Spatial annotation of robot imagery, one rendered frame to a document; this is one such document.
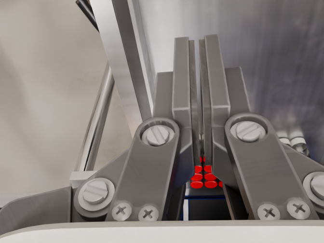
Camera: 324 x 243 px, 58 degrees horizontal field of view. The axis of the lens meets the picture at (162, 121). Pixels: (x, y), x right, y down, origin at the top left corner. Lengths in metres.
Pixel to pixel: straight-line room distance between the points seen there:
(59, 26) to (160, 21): 1.13
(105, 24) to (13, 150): 1.95
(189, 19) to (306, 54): 0.14
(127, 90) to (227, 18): 0.16
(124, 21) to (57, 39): 1.18
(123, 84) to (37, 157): 1.87
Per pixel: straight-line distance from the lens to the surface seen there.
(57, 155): 2.15
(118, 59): 0.37
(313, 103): 0.45
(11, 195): 0.80
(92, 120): 0.92
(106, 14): 0.35
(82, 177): 0.60
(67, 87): 1.65
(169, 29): 0.34
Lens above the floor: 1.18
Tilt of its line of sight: 43 degrees down
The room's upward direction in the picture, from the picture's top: 176 degrees counter-clockwise
